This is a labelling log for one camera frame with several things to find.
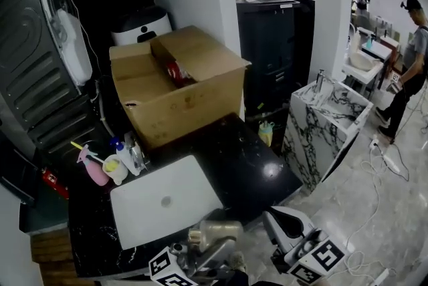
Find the white sink basin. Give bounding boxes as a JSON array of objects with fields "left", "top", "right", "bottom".
[{"left": 110, "top": 154, "right": 224, "bottom": 251}]

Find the white bowl basin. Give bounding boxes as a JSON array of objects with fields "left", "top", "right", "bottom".
[{"left": 349, "top": 51, "right": 376, "bottom": 72}]

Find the wooden step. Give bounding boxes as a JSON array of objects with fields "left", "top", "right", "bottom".
[{"left": 30, "top": 227, "right": 96, "bottom": 286}]

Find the long white cable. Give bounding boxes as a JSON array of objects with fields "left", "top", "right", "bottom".
[{"left": 344, "top": 144, "right": 411, "bottom": 279}]

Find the translucent plastic bottle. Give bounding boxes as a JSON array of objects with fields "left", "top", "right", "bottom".
[{"left": 187, "top": 220, "right": 244, "bottom": 253}]

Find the black cabinet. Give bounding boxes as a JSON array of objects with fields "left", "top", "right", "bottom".
[
  {"left": 277, "top": 0, "right": 316, "bottom": 88},
  {"left": 235, "top": 0, "right": 301, "bottom": 118}
]

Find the red fire extinguisher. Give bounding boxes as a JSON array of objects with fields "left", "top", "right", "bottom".
[{"left": 41, "top": 168, "right": 70, "bottom": 200}]

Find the white bin with black lid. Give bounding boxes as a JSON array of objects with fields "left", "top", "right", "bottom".
[{"left": 110, "top": 5, "right": 173, "bottom": 47}]

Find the white cup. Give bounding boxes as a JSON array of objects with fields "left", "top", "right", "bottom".
[{"left": 102, "top": 154, "right": 129, "bottom": 186}]

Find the pink spray bottle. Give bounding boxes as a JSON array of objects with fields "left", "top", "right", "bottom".
[{"left": 70, "top": 141, "right": 110, "bottom": 186}]

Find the white power strip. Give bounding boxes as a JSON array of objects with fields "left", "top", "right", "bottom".
[
  {"left": 373, "top": 267, "right": 391, "bottom": 286},
  {"left": 369, "top": 138, "right": 401, "bottom": 174}
]

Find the white sink table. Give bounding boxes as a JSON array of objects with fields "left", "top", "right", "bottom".
[{"left": 342, "top": 49, "right": 385, "bottom": 99}]

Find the marble-pattern pedestal cabinet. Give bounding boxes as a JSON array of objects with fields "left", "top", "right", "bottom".
[{"left": 282, "top": 79, "right": 375, "bottom": 194}]

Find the yellow and teal child's bottle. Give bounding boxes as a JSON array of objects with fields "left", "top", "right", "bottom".
[{"left": 257, "top": 120, "right": 276, "bottom": 148}]

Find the red packet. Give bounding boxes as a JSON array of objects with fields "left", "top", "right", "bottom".
[{"left": 166, "top": 60, "right": 197, "bottom": 88}]

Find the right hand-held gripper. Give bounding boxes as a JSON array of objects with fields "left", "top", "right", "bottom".
[{"left": 261, "top": 205, "right": 349, "bottom": 285}]

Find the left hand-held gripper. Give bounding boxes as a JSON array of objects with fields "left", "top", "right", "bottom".
[{"left": 148, "top": 237, "right": 237, "bottom": 286}]

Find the white bottle with blue sprayer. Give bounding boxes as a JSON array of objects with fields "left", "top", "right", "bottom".
[{"left": 110, "top": 136, "right": 143, "bottom": 177}]

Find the black flat panel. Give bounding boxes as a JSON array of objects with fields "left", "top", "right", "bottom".
[{"left": 0, "top": 130, "right": 39, "bottom": 207}]

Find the black marble table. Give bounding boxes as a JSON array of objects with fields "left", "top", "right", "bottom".
[{"left": 68, "top": 113, "right": 304, "bottom": 279}]

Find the dark table with basin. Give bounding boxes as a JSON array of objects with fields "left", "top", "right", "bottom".
[{"left": 360, "top": 35, "right": 401, "bottom": 78}]

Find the brown cardboard box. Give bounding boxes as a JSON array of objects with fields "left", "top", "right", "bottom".
[{"left": 109, "top": 25, "right": 251, "bottom": 150}]

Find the tall white bottle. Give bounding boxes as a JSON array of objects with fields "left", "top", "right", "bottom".
[{"left": 352, "top": 29, "right": 362, "bottom": 55}]

